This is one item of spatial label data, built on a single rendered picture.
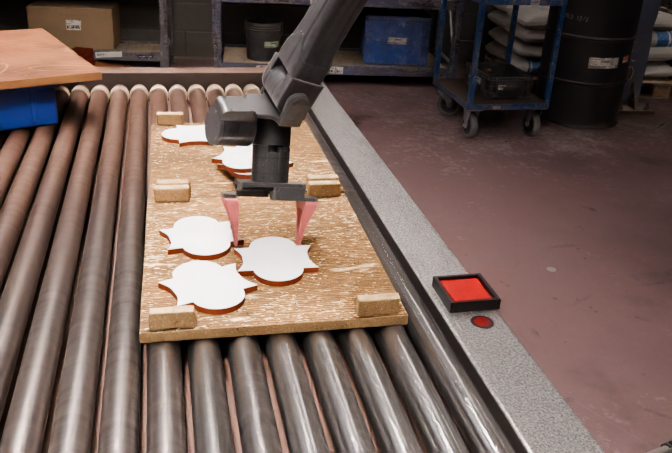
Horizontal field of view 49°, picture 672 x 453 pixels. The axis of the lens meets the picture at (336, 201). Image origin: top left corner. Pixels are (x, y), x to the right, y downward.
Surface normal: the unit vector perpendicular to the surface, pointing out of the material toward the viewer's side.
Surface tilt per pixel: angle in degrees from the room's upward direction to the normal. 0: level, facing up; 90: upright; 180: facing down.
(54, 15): 90
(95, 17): 90
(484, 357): 0
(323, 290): 0
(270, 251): 0
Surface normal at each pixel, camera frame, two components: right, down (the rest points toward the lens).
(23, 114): 0.55, 0.36
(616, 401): 0.05, -0.91
